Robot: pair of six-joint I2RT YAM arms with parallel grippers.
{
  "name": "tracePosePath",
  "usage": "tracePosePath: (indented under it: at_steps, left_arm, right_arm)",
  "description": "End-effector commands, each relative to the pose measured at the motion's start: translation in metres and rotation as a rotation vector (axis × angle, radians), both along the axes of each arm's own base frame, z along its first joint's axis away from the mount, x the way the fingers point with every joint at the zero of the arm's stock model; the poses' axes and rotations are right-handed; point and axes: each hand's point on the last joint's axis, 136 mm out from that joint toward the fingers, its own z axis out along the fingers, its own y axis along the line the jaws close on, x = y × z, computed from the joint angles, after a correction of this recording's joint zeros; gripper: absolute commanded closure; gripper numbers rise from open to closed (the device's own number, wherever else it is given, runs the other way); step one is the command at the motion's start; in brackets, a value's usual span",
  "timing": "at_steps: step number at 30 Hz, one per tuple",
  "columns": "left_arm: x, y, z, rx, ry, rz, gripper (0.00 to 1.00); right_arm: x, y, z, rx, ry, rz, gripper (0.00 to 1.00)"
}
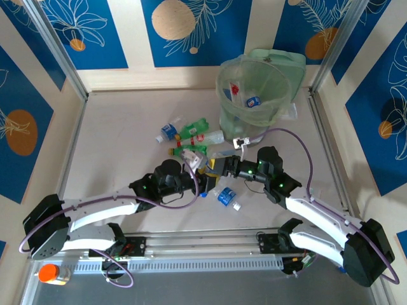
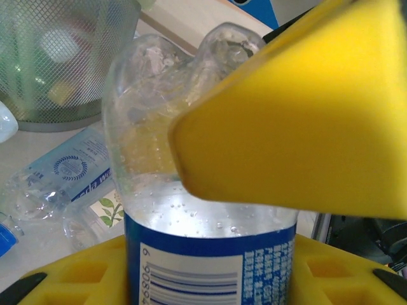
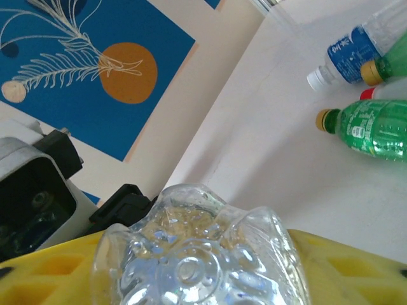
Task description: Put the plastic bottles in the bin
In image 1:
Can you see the blue label bottle white cap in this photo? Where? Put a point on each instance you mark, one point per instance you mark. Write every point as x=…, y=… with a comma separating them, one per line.
x=168, y=130
x=226, y=195

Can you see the green soda bottle yellow cap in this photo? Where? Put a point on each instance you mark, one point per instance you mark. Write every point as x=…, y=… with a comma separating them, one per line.
x=194, y=127
x=190, y=148

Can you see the clear bottle blue red label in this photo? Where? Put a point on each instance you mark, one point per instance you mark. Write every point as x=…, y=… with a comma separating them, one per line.
x=253, y=101

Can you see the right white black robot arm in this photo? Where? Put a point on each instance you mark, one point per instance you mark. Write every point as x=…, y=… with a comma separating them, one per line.
x=318, y=213

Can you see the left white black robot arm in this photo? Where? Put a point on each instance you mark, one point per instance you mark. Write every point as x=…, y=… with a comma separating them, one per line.
x=101, y=206

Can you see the mesh waste bin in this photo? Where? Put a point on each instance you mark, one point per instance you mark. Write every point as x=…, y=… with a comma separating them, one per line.
x=241, y=133

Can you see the light green zip pouch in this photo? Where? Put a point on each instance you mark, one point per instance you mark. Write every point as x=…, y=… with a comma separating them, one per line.
x=294, y=70

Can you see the orange lid jar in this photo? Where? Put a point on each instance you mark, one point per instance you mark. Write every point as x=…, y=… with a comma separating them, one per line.
x=49, y=273

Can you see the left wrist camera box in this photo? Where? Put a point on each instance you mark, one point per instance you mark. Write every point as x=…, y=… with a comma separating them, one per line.
x=194, y=159

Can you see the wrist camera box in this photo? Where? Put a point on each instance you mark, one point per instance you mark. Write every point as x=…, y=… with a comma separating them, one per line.
x=242, y=143
x=194, y=159

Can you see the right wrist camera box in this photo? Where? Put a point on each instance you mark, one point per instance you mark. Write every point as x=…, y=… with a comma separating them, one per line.
x=242, y=143

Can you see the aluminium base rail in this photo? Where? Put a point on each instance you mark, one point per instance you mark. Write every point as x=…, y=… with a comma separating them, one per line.
x=203, y=243

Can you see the aluminium side rail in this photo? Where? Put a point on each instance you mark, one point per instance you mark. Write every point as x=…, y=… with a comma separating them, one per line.
x=70, y=152
x=322, y=117

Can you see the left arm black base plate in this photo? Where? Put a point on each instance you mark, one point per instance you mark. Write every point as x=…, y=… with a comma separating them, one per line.
x=136, y=245

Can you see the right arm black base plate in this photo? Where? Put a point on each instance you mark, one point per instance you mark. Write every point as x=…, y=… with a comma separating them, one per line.
x=267, y=243

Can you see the aluminium frame post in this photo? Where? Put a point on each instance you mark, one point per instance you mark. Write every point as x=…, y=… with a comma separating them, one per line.
x=336, y=44
x=59, y=51

